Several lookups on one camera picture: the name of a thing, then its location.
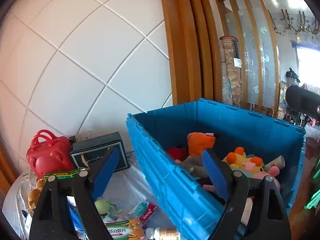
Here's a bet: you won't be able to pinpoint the brown teddy bear plush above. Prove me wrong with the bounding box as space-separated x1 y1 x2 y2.
27 179 46 212

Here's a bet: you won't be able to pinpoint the green yellow carton box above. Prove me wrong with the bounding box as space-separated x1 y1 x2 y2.
44 168 81 181

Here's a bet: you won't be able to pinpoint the pink plush toy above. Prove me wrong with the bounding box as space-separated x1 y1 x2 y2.
252 166 280 189

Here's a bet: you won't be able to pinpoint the green frog plush toy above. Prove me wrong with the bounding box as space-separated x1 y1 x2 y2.
94 198 123 215

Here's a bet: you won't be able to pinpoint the red bear-shaped plastic case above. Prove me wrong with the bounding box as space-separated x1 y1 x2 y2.
26 129 76 179

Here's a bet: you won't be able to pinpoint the yellow duck plush toy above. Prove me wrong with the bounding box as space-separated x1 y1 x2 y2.
222 147 265 173

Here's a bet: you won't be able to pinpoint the rolled patterned carpet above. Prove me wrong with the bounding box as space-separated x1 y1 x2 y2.
219 36 242 107

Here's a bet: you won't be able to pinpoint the dark green gift bag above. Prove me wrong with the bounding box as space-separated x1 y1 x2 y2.
70 132 130 172

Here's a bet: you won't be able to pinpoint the green orange medicine box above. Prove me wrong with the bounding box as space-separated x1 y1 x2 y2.
105 219 146 240

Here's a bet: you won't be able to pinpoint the red teal small box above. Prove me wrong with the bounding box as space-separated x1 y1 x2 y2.
127 200 158 225

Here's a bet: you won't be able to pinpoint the grey plush toy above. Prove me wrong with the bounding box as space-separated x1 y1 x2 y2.
175 155 209 178

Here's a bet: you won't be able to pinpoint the wooden glass partition screen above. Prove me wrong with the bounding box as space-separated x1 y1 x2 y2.
215 0 280 118

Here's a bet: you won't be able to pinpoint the white small bottle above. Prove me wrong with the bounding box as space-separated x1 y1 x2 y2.
145 227 181 240

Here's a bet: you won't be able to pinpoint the orange plush toy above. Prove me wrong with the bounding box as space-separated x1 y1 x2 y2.
187 132 215 157

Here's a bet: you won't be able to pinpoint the blue plastic storage crate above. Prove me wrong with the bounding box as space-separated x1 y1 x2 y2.
126 99 305 239

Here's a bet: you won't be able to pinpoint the wooden door frame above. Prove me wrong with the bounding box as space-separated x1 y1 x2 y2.
162 0 222 105

